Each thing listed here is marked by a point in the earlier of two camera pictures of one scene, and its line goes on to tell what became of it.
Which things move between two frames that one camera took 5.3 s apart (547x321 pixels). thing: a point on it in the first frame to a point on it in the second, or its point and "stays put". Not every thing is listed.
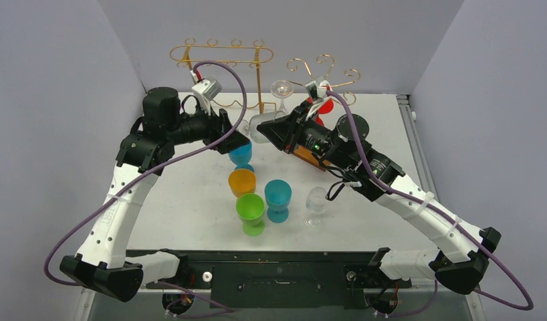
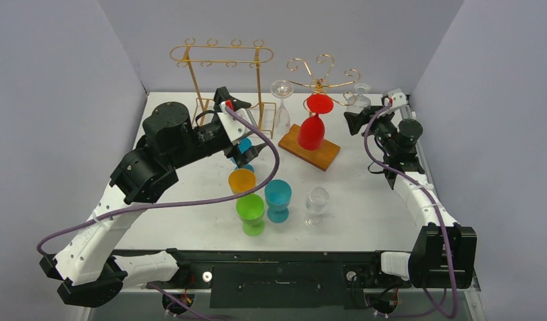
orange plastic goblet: (242, 182) stays put
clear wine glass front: (316, 201) stays put
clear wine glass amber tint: (281, 89) stays put
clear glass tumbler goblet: (251, 126) to (358, 103)
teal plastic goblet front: (278, 194) stays put
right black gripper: (293, 134) to (370, 125)
